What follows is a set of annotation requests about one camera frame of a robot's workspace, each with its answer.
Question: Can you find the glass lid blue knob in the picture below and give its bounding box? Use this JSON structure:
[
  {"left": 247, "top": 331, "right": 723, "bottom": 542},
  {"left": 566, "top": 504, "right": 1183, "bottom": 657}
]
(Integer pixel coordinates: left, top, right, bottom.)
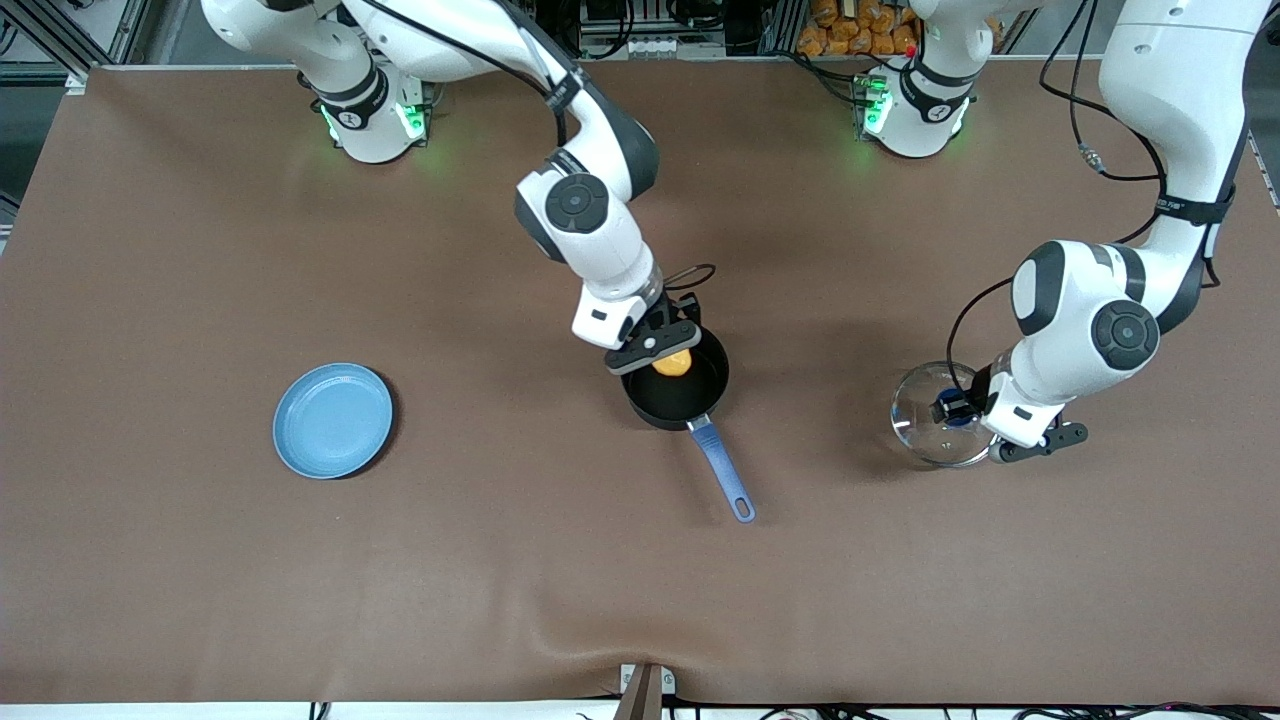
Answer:
[{"left": 890, "top": 361, "right": 999, "bottom": 468}]

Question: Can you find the brown table mat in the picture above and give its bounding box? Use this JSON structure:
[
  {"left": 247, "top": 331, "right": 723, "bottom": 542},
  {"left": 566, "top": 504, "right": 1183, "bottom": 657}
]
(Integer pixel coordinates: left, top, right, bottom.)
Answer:
[{"left": 0, "top": 55, "right": 1280, "bottom": 707}]

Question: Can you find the pile of orange objects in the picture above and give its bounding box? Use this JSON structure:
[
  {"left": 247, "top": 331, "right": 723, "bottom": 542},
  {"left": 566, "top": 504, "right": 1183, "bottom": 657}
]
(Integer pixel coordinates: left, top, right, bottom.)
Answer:
[{"left": 796, "top": 0, "right": 919, "bottom": 58}]

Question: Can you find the blue round plate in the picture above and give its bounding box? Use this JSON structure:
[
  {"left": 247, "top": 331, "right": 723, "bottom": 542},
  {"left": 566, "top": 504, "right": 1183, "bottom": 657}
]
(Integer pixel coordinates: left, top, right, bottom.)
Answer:
[{"left": 272, "top": 362, "right": 395, "bottom": 481}]

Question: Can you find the black pot blue handle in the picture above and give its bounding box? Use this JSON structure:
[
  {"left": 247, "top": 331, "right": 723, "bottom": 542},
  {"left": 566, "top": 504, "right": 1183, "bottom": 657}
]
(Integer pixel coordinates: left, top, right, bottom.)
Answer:
[{"left": 620, "top": 325, "right": 758, "bottom": 525}]

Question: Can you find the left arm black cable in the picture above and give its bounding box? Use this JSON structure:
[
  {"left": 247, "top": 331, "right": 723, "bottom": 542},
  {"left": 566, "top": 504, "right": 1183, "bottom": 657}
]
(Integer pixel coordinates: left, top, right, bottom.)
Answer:
[{"left": 945, "top": 0, "right": 1229, "bottom": 401}]

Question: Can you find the aluminium frame post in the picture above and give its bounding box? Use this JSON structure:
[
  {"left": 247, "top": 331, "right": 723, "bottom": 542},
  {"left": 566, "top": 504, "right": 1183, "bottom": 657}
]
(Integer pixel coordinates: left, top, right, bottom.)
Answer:
[{"left": 762, "top": 0, "right": 811, "bottom": 57}]

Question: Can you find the metal camera pole bracket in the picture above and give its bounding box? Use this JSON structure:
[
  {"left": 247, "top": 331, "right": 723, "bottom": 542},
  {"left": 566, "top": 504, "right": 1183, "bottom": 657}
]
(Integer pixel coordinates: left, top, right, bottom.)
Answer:
[{"left": 619, "top": 663, "right": 677, "bottom": 720}]

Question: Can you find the aluminium frame profile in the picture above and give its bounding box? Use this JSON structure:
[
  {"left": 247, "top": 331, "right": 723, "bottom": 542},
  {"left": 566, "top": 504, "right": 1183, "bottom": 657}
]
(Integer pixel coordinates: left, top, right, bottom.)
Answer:
[{"left": 0, "top": 0, "right": 151, "bottom": 93}]

